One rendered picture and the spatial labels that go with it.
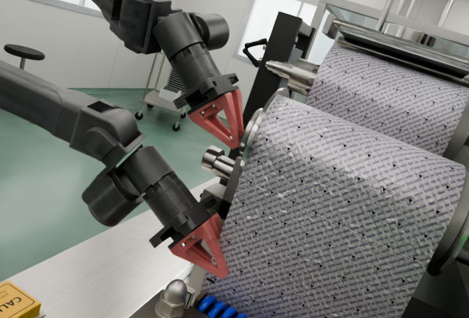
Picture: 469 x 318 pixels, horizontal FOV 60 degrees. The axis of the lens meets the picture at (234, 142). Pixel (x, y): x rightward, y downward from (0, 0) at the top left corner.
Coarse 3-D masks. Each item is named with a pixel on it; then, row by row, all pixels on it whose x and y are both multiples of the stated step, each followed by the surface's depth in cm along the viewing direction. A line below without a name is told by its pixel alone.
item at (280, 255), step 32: (256, 192) 51; (224, 224) 53; (256, 224) 52; (288, 224) 50; (320, 224) 49; (224, 256) 54; (256, 256) 52; (288, 256) 51; (320, 256) 49; (352, 256) 48; (384, 256) 46; (224, 288) 55; (256, 288) 53; (288, 288) 51; (320, 288) 50; (352, 288) 48; (384, 288) 47
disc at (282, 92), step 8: (272, 96) 51; (280, 96) 53; (288, 96) 58; (272, 104) 52; (264, 112) 50; (256, 128) 49; (248, 144) 50; (248, 152) 50; (240, 168) 51; (240, 176) 52
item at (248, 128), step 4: (260, 108) 56; (256, 112) 54; (252, 116) 54; (256, 116) 54; (252, 120) 54; (248, 124) 54; (252, 124) 53; (248, 128) 53; (244, 132) 54; (248, 132) 53; (244, 136) 54; (248, 136) 54; (244, 140) 54; (240, 144) 54; (244, 144) 54; (240, 148) 55; (244, 148) 54; (240, 152) 55
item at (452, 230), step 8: (256, 120) 51; (464, 184) 45; (464, 192) 44; (464, 200) 44; (456, 208) 44; (464, 208) 44; (456, 216) 44; (464, 216) 44; (456, 224) 44; (448, 232) 44; (456, 232) 44; (440, 240) 45; (448, 240) 44; (440, 248) 45; (448, 248) 45; (432, 256) 47; (440, 256) 46
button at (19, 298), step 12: (0, 288) 59; (12, 288) 59; (0, 300) 57; (12, 300) 57; (24, 300) 58; (36, 300) 59; (0, 312) 55; (12, 312) 55; (24, 312) 56; (36, 312) 58
